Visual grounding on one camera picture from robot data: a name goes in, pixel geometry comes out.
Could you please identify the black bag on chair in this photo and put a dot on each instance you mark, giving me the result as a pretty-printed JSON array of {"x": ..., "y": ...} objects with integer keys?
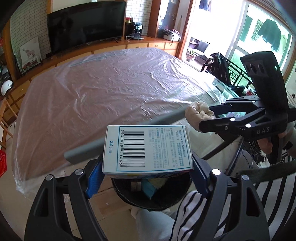
[{"x": 217, "y": 65}]

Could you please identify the black trash bin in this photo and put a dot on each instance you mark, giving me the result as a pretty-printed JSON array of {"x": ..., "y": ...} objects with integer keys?
[{"x": 155, "y": 194}]

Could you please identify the blue white medicine box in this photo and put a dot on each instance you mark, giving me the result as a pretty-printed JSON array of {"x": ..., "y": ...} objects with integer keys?
[{"x": 149, "y": 150}]

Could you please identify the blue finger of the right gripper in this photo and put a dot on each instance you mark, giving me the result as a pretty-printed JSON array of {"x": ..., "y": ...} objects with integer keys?
[
  {"x": 221, "y": 109},
  {"x": 231, "y": 125}
]

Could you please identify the black flat television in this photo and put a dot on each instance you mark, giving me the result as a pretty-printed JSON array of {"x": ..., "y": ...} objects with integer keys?
[{"x": 85, "y": 23}]

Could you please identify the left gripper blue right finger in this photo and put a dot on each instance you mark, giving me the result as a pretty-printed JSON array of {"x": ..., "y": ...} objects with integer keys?
[{"x": 200, "y": 175}]

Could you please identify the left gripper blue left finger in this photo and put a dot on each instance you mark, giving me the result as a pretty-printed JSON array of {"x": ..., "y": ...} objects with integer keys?
[{"x": 95, "y": 176}]

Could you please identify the black coffee machine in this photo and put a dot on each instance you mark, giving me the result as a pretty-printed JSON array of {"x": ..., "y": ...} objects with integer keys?
[{"x": 133, "y": 31}]

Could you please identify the person's right hand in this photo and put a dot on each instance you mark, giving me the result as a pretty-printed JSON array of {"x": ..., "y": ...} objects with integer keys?
[{"x": 289, "y": 141}]

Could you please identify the white dome lamp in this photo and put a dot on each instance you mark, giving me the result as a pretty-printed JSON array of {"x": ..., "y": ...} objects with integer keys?
[{"x": 6, "y": 86}]

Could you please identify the grey table edge bumper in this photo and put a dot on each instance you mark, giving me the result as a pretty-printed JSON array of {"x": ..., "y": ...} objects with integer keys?
[{"x": 96, "y": 148}]

